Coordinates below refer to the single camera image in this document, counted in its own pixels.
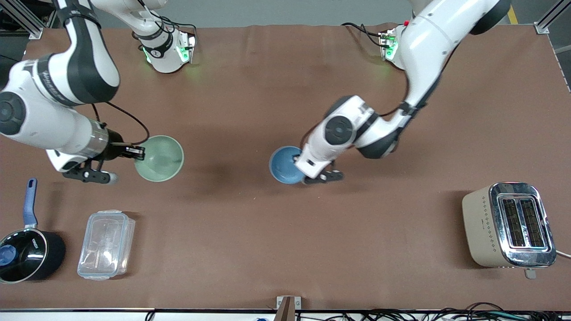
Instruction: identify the blue bowl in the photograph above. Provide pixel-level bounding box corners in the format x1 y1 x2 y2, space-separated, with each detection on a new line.
269 146 309 185

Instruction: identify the green bowl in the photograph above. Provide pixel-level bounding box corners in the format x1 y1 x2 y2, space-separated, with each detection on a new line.
133 135 185 183

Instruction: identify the brown table mat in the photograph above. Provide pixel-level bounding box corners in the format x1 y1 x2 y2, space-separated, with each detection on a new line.
0 23 571 311

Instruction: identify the clear plastic food container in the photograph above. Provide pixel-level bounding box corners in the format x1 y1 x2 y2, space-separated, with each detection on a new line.
77 209 136 281

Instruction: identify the glass pot lid blue knob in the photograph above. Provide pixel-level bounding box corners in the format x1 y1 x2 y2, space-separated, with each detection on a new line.
0 229 48 283

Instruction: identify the beige chrome toaster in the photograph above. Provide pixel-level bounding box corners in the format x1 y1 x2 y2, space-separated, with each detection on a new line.
461 181 558 280

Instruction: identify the black right arm wrist cable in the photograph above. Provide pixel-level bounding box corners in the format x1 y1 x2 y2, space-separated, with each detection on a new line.
89 101 150 148

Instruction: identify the black saucepan blue handle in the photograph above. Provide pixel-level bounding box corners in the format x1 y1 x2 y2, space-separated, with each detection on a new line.
0 178 67 284

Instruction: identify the metal base connector bracket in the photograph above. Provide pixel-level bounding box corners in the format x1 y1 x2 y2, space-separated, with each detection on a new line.
379 29 399 62
177 33 197 64

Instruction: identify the black base cable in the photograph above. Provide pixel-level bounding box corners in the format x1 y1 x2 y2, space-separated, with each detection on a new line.
133 0 198 45
341 22 387 48

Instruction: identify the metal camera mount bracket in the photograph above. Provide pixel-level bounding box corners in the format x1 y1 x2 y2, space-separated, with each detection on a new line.
276 295 302 321

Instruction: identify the aluminium frame profile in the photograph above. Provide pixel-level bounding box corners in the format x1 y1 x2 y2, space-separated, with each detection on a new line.
534 0 571 35
0 0 62 41

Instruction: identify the black cable tangle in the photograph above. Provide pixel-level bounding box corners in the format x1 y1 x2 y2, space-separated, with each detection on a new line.
294 302 571 321

